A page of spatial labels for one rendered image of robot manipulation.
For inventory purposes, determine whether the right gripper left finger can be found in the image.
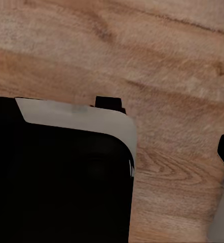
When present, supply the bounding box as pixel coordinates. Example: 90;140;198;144
0;135;17;180

